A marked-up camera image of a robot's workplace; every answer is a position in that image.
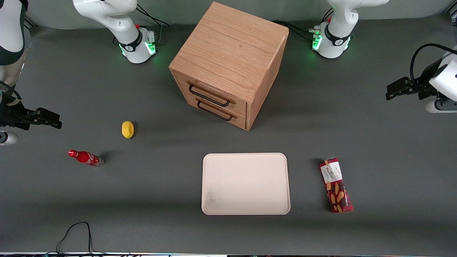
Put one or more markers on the yellow lemon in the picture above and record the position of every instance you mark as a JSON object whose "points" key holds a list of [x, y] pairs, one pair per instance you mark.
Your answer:
{"points": [[127, 129]]}

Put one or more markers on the wooden two-drawer cabinet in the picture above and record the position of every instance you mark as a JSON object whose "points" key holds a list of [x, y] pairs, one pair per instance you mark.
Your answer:
{"points": [[228, 50]]}

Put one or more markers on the cream plastic tray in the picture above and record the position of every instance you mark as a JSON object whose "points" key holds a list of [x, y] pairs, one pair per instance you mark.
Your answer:
{"points": [[246, 184]]}

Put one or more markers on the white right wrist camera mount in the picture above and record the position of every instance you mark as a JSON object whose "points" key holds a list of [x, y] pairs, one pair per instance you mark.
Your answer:
{"points": [[7, 138]]}

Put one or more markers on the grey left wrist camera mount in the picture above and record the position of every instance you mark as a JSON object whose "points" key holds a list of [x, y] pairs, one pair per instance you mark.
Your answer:
{"points": [[441, 106]]}

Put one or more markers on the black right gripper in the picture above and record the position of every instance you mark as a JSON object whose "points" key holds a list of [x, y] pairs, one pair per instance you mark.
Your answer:
{"points": [[10, 115]]}

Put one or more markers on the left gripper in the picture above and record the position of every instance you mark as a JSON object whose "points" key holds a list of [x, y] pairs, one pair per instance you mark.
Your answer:
{"points": [[424, 85]]}

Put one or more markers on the red cookie box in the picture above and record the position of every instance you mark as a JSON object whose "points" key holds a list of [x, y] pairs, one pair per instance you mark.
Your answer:
{"points": [[335, 185]]}

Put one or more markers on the red cola bottle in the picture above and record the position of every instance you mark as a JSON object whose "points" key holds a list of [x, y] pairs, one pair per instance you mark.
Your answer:
{"points": [[85, 157]]}

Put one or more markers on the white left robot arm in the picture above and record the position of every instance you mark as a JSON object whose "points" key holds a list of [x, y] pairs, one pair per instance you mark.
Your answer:
{"points": [[335, 39]]}

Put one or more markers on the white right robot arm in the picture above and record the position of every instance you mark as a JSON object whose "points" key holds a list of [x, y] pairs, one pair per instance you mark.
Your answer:
{"points": [[132, 39]]}

